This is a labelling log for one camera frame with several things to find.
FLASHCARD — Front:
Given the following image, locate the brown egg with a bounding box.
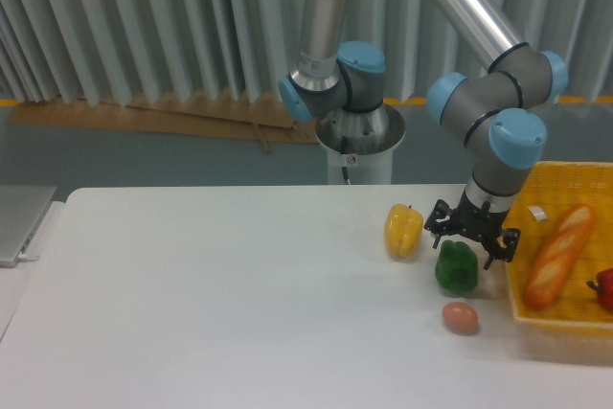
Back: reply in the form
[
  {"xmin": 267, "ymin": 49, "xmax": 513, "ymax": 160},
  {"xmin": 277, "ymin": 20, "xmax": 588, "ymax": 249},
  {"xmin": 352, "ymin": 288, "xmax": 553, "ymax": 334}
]
[{"xmin": 442, "ymin": 302, "xmax": 479, "ymax": 333}]

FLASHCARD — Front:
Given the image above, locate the silver laptop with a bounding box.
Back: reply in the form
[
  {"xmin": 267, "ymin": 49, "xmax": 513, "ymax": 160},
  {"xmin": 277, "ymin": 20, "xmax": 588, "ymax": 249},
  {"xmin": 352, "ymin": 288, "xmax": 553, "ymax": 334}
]
[{"xmin": 1, "ymin": 185, "xmax": 57, "ymax": 268}]

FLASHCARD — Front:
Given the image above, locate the yellow bell pepper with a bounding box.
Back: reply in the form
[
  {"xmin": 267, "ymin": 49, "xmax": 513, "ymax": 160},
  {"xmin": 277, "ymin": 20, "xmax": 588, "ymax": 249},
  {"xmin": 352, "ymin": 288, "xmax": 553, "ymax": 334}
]
[{"xmin": 384, "ymin": 204, "xmax": 423, "ymax": 259}]

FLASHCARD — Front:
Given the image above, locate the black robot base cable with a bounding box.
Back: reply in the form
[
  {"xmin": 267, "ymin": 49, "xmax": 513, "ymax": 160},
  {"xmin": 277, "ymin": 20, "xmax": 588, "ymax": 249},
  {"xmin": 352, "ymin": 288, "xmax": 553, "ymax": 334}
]
[{"xmin": 339, "ymin": 136, "xmax": 352, "ymax": 186}]

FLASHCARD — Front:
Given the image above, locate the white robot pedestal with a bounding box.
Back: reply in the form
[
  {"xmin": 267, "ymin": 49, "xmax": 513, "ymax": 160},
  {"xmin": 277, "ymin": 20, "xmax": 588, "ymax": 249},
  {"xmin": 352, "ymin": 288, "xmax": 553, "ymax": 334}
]
[{"xmin": 315, "ymin": 103, "xmax": 405, "ymax": 185}]

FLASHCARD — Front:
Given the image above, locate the red bell pepper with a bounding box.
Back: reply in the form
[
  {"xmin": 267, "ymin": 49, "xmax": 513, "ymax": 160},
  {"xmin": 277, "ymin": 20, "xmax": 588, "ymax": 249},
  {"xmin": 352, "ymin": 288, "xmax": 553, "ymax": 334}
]
[{"xmin": 586, "ymin": 268, "xmax": 613, "ymax": 311}]

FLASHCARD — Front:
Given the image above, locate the baguette bread loaf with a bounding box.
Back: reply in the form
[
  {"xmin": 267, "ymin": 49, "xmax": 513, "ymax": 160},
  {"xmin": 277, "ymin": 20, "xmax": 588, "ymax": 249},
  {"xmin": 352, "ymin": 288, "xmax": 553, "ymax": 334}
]
[{"xmin": 522, "ymin": 204, "xmax": 597, "ymax": 310}]

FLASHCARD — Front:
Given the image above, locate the white label in basket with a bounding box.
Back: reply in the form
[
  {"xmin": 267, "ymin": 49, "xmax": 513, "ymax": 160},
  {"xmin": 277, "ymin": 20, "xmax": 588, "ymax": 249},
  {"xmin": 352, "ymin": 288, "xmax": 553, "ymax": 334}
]
[{"xmin": 528, "ymin": 206, "xmax": 548, "ymax": 221}]

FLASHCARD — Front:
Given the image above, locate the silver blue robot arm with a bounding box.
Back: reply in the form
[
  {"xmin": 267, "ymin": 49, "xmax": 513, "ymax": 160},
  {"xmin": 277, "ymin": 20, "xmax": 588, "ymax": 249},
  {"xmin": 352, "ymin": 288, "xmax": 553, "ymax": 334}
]
[{"xmin": 279, "ymin": 0, "xmax": 568, "ymax": 262}]

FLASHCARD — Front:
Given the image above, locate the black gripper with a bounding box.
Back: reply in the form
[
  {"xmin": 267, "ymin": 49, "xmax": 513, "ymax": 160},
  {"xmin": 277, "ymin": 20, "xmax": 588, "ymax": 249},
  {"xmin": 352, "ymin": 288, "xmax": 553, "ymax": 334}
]
[{"xmin": 424, "ymin": 199, "xmax": 520, "ymax": 269}]

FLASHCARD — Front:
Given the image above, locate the brown cardboard sheet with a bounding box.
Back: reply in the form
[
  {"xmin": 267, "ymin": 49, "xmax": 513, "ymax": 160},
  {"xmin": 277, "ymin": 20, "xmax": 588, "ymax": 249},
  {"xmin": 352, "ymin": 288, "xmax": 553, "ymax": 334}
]
[{"xmin": 10, "ymin": 93, "xmax": 316, "ymax": 151}]

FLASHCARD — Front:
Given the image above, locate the green bell pepper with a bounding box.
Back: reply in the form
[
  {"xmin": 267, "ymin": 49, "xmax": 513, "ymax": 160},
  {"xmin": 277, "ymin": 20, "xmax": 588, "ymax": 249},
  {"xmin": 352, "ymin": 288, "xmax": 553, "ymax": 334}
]
[{"xmin": 435, "ymin": 240, "xmax": 478, "ymax": 291}]

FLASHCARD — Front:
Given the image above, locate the yellow woven basket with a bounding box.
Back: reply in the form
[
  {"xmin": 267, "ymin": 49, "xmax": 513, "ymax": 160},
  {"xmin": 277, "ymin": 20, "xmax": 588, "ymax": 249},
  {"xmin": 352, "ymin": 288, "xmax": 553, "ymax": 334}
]
[{"xmin": 505, "ymin": 162, "xmax": 612, "ymax": 335}]

